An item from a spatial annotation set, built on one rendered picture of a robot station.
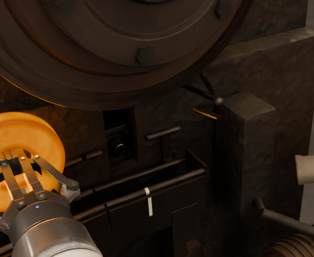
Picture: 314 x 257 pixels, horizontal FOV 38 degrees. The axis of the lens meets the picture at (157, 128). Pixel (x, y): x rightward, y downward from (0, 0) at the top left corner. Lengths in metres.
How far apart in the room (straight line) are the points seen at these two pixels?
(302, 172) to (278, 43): 0.26
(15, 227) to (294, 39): 0.68
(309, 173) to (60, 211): 0.53
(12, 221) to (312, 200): 1.54
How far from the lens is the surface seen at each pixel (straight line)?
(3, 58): 0.61
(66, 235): 0.49
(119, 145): 0.85
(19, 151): 0.69
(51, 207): 0.54
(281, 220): 0.93
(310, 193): 1.99
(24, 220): 0.53
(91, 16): 0.53
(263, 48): 0.94
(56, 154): 0.71
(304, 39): 1.01
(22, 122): 0.66
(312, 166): 0.92
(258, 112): 0.85
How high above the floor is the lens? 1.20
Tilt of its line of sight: 30 degrees down
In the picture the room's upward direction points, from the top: 4 degrees counter-clockwise
